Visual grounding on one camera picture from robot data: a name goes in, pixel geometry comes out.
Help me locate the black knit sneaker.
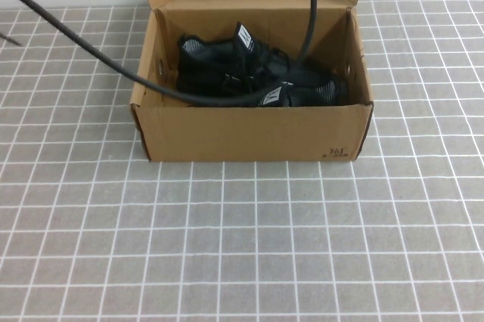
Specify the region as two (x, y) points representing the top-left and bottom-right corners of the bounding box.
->
(176, 21), (334, 92)
(211, 70), (348, 108)

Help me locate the brown cardboard shoe box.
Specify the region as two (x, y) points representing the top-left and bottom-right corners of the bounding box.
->
(130, 0), (375, 163)

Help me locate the grey white-grid tablecloth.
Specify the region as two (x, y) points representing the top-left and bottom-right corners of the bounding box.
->
(0, 0), (484, 322)

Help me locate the black left camera cable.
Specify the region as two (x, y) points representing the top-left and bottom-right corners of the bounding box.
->
(0, 0), (318, 108)

